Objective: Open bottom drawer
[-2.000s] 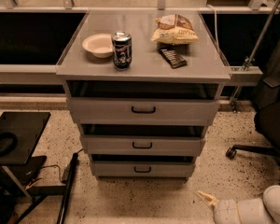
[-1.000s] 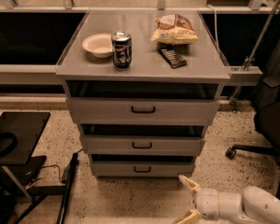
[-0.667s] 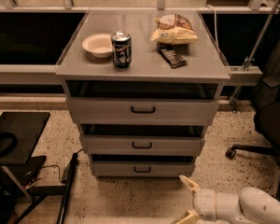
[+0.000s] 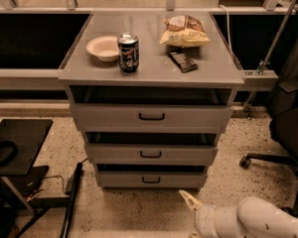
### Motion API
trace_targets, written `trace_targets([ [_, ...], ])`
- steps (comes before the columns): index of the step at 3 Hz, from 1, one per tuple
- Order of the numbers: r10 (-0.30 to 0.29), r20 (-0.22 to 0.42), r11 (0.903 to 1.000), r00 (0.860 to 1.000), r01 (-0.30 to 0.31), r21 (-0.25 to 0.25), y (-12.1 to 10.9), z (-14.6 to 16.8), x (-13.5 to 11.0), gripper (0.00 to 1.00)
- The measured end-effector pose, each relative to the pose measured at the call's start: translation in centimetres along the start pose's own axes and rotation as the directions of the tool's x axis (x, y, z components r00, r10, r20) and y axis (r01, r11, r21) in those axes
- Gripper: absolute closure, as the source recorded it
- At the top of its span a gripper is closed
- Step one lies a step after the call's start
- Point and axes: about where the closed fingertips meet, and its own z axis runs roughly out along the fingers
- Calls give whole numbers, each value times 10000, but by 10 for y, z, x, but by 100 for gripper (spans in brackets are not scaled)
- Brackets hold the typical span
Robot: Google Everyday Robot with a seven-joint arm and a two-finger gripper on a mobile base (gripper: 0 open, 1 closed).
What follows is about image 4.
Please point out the grey middle drawer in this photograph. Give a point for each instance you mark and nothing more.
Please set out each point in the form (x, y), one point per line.
(150, 154)

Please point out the grey top drawer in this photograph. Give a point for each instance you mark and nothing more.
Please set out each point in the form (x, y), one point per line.
(110, 117)

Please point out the black headphones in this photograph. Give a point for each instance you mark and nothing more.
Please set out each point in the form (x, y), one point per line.
(8, 152)

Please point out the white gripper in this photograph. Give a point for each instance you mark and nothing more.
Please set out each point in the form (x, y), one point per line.
(205, 219)

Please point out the dark chocolate bar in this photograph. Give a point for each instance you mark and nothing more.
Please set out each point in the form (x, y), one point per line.
(182, 61)

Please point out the grey drawer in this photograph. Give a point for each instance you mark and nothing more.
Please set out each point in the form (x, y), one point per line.
(150, 154)
(110, 117)
(155, 180)

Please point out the grey bottom drawer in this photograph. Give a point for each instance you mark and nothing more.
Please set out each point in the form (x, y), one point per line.
(155, 180)

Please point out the metal diagonal rod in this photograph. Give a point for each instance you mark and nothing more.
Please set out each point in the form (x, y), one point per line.
(252, 77)

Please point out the black tripod leg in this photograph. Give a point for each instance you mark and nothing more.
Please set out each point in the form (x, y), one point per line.
(71, 205)

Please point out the black office chair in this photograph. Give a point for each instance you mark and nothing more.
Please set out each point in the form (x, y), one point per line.
(284, 124)

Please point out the white paper bowl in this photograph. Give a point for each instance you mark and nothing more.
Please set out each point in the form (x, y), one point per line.
(104, 48)

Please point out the yellow chip bag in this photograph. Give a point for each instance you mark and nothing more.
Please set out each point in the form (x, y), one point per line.
(184, 32)

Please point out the dark soda can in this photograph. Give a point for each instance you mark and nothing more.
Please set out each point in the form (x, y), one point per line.
(128, 50)

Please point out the grey drawer cabinet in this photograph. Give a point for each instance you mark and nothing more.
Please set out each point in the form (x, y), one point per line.
(157, 81)

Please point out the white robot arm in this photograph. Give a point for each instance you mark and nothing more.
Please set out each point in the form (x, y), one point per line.
(252, 217)

